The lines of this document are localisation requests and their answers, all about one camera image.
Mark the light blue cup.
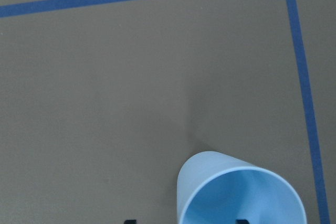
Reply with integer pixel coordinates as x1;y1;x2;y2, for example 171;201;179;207
176;151;307;223

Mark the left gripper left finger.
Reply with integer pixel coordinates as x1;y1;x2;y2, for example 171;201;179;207
124;219;137;224

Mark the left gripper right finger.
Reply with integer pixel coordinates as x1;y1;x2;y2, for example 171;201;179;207
235;219;249;224

